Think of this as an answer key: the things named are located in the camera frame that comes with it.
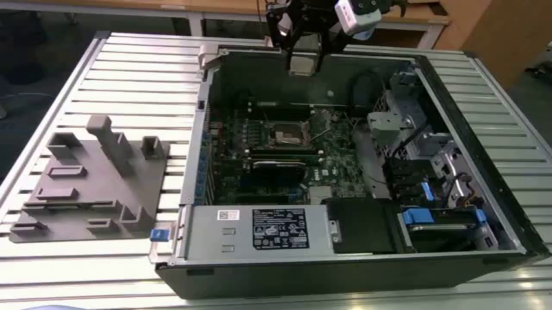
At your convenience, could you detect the wooden cabinet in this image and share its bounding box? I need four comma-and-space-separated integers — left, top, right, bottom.
434, 0, 552, 88

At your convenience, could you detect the small grey wrist camera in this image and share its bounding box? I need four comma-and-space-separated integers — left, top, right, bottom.
277, 19, 295, 38

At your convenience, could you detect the coloured wire bundle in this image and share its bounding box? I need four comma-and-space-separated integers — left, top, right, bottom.
456, 190, 480, 208

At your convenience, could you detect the black plastic disk bay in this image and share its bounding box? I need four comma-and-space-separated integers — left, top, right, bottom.
381, 158, 432, 200

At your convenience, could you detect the perforated metal drive cage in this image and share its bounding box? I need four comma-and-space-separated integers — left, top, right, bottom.
370, 72, 437, 162

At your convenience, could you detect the grey case latch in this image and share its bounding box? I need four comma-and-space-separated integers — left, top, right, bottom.
196, 44, 222, 70

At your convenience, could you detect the thick black cable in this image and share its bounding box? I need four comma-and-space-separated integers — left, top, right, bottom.
347, 69, 385, 109

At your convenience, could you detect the hard disk in blue carrier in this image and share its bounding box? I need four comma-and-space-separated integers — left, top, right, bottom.
400, 206, 490, 253

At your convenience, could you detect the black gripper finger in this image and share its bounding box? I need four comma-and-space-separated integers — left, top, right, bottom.
265, 11, 303, 70
318, 22, 346, 70

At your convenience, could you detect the black graphics card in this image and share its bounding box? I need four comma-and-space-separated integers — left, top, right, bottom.
251, 160, 310, 185

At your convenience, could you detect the grey power supply unit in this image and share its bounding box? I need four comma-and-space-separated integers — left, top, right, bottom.
183, 205, 337, 260

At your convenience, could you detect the CPU socket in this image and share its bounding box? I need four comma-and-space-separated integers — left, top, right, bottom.
267, 121, 314, 149

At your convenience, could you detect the silver heat sink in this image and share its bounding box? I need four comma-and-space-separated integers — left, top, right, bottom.
307, 186, 337, 199

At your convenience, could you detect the wooden desk white frame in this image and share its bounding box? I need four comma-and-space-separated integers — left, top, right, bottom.
188, 0, 453, 49
0, 0, 191, 16

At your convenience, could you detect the black PC case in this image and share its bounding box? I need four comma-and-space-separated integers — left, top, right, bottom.
148, 43, 551, 301

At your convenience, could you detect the grey parts rack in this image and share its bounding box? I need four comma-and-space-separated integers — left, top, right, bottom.
8, 114, 171, 245

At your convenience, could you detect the silver square CPU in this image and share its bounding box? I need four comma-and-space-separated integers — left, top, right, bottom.
287, 47, 323, 78

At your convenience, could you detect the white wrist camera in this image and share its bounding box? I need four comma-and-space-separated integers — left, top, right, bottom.
334, 0, 384, 37

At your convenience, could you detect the green motherboard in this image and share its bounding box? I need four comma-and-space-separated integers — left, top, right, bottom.
206, 96, 376, 207

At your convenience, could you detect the silver metal drive bracket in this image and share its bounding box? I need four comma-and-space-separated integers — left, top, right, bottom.
366, 110, 416, 140

